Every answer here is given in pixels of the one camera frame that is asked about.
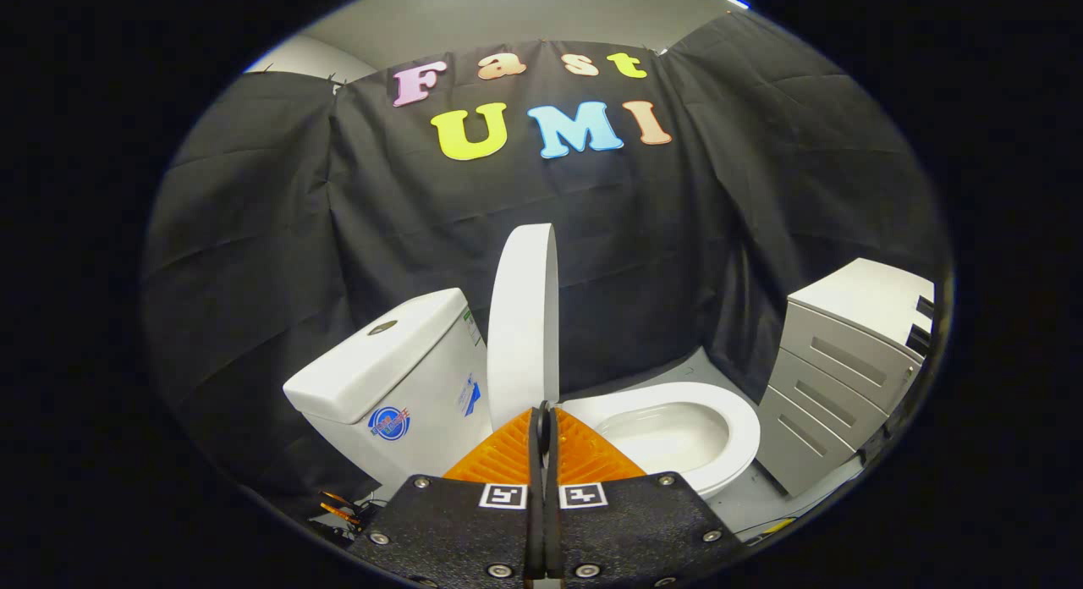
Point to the grey drawer cabinet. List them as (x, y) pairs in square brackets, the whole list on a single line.
[(846, 352)]

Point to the orange black tool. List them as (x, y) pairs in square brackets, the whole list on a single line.
[(341, 509)]

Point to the white ceramic toilet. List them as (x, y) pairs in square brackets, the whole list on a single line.
[(398, 360)]

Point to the small ceiling light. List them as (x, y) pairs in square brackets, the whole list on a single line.
[(736, 1)]

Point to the white toilet lid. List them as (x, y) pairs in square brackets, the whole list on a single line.
[(520, 318)]

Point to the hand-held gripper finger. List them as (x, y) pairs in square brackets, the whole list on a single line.
[(536, 462), (552, 462)]

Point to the black backdrop cloth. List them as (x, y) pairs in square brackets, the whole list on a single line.
[(338, 233)]

